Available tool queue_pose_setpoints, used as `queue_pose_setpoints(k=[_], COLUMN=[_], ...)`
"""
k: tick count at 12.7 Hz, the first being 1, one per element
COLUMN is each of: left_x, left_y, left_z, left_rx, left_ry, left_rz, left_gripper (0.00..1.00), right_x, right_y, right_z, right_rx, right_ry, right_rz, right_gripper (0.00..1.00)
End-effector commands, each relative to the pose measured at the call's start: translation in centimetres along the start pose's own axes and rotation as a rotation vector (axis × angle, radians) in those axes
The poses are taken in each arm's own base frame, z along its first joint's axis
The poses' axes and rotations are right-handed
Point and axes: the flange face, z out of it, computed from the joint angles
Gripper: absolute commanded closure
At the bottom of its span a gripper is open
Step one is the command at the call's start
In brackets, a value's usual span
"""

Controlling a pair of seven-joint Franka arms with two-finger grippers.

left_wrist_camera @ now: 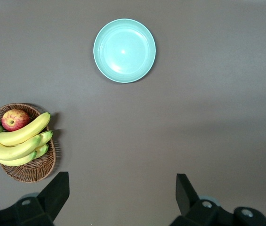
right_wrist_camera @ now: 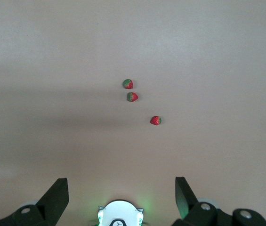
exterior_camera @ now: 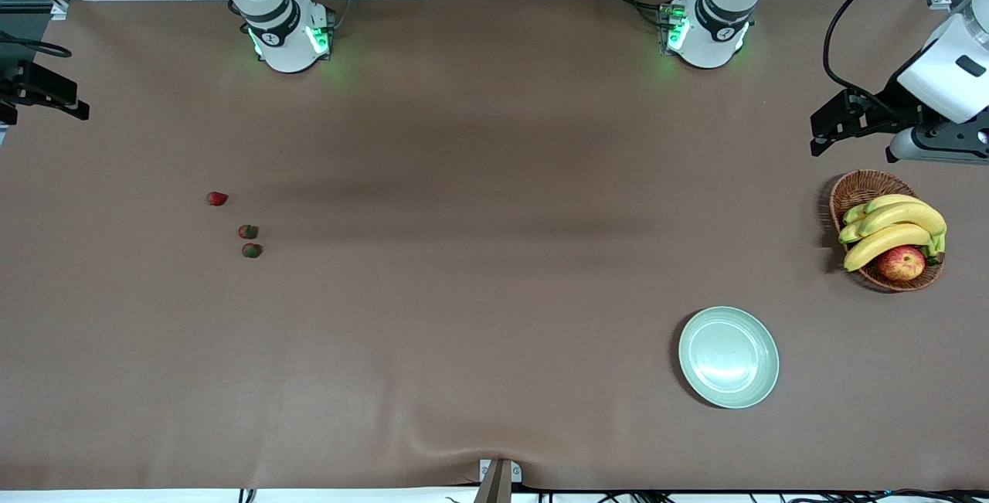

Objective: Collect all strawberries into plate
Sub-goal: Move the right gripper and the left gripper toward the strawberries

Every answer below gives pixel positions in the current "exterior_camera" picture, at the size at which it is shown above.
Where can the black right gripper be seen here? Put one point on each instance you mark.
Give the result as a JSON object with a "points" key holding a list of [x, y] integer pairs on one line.
{"points": [[17, 83]]}

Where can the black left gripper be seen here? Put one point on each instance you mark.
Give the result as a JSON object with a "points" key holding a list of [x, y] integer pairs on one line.
{"points": [[886, 102]]}

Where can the plain red strawberry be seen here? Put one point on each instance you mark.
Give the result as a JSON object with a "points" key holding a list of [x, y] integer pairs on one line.
{"points": [[217, 198]]}

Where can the red strawberry green calyx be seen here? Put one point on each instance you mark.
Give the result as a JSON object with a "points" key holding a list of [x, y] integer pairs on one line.
{"points": [[248, 232], [251, 250]]}

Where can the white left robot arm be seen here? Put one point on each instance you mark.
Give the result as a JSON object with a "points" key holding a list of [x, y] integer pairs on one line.
{"points": [[707, 32]]}

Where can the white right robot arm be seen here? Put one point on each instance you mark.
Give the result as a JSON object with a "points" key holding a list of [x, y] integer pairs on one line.
{"points": [[286, 47]]}

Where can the pale green round plate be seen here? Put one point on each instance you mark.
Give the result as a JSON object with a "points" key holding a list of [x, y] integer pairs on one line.
{"points": [[729, 357]]}

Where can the brown wicker basket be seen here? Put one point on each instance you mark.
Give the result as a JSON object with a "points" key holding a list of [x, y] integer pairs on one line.
{"points": [[865, 186]]}

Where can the yellow banana bunch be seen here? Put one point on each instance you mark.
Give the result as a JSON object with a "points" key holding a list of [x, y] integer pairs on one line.
{"points": [[900, 217]]}

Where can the red yellow apple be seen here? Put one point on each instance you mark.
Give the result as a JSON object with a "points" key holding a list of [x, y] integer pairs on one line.
{"points": [[901, 263]]}

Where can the large table cover mat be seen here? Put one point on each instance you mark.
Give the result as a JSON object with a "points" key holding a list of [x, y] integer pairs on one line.
{"points": [[494, 372]]}

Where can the grey metal table bracket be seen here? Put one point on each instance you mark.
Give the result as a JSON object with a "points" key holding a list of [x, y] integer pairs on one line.
{"points": [[498, 484]]}

